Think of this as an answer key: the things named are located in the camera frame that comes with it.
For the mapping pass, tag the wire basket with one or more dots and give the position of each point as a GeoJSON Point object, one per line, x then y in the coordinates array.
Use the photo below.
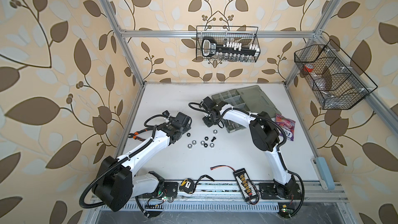
{"type": "Point", "coordinates": [337, 81]}
{"type": "Point", "coordinates": [243, 34]}

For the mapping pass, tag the yellow black tape measure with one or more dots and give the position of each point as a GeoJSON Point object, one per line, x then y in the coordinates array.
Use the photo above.
{"type": "Point", "coordinates": [187, 186]}

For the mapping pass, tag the grey compartment organizer box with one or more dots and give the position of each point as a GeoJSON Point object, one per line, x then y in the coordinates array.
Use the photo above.
{"type": "Point", "coordinates": [250, 99]}

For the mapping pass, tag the black charger board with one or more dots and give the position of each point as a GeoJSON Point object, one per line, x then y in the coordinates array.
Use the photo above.
{"type": "Point", "coordinates": [246, 187]}

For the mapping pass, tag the center wire basket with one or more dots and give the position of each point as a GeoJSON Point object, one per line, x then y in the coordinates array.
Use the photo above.
{"type": "Point", "coordinates": [243, 34]}

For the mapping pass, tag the right wire basket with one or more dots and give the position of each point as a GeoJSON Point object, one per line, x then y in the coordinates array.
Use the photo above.
{"type": "Point", "coordinates": [337, 81]}

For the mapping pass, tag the socket set holder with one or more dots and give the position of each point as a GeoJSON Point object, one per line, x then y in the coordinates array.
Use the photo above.
{"type": "Point", "coordinates": [209, 48]}

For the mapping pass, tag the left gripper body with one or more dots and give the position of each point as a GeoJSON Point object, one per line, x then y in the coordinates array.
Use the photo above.
{"type": "Point", "coordinates": [188, 127]}

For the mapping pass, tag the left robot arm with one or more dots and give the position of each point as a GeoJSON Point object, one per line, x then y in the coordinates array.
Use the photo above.
{"type": "Point", "coordinates": [117, 180]}

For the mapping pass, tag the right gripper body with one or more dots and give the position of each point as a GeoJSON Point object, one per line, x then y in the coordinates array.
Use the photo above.
{"type": "Point", "coordinates": [208, 120]}

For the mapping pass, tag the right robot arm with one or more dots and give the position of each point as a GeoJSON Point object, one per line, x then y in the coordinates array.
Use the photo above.
{"type": "Point", "coordinates": [266, 135]}

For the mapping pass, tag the pink candy bag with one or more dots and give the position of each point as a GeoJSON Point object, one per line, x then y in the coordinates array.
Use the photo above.
{"type": "Point", "coordinates": [287, 125]}

